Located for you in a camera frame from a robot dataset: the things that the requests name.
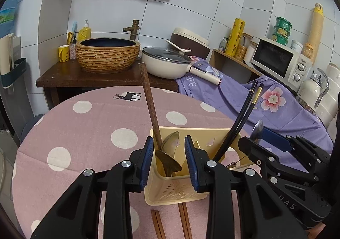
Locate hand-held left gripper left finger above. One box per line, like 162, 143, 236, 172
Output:
30, 135, 154, 239

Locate yellow mug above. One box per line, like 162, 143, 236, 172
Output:
58, 45, 70, 63

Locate yellow soap dispenser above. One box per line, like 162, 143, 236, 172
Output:
78, 19, 91, 42

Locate woven pattern sink basin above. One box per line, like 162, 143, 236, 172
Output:
76, 38, 141, 73

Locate glass jar with grains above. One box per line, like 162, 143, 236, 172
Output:
235, 33, 253, 61

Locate brown and cream rice cooker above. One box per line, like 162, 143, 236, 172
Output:
170, 27, 210, 59

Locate dark wooden counter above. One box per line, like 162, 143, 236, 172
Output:
36, 60, 178, 109

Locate cream plastic utensil holder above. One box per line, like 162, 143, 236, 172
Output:
143, 127, 250, 206

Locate tall pale jar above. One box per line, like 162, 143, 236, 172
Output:
243, 41, 259, 64

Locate short stack white paper bowls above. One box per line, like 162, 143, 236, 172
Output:
316, 63, 340, 136

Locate yellow wrap roll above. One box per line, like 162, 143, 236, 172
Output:
225, 18, 247, 57

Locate teal wall holder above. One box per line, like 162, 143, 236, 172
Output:
0, 37, 27, 88

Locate wood-handled metal spoon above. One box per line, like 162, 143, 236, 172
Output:
155, 131, 183, 178

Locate white microwave oven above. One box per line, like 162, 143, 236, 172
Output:
251, 37, 314, 96

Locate black chopstick with gold band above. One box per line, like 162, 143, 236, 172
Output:
216, 83, 265, 162

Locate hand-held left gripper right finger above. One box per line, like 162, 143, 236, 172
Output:
184, 135, 307, 239

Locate small white lidded tub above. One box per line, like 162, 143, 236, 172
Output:
290, 40, 303, 54

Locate white thermos jug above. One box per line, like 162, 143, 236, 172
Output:
296, 68, 330, 115

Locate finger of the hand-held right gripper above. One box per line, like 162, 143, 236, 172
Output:
261, 127, 330, 176
238, 136, 314, 190

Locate wooden shelf box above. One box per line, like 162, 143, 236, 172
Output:
208, 49, 263, 83

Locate stack of yellow paper cups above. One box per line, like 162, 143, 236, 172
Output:
305, 3, 325, 67

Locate pink polka dot tablecloth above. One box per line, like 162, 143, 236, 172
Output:
12, 86, 266, 239

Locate blue water jug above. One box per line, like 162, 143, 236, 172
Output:
0, 0, 27, 40

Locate purple floral cloth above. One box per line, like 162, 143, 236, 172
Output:
174, 56, 335, 154

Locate yellow lidded jar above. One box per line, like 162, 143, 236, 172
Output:
303, 42, 315, 60

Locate grey round bin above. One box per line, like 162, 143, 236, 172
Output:
21, 114, 45, 146

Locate white rice paddle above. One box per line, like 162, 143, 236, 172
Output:
166, 39, 192, 55

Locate bronze faucet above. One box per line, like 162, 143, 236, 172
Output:
123, 19, 140, 41

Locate white pan with glass lid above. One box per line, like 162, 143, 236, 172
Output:
142, 46, 222, 86

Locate small pink patterned bottle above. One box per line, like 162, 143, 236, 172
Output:
69, 38, 77, 59

